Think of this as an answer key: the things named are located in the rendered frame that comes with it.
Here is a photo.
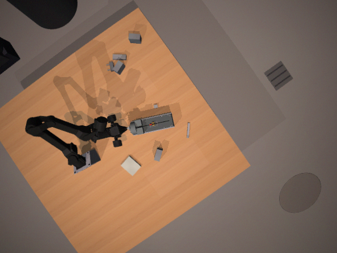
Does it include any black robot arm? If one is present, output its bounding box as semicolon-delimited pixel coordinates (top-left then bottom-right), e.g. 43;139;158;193
25;115;122;170

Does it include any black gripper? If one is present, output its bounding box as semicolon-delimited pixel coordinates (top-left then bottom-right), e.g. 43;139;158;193
105;115;122;147

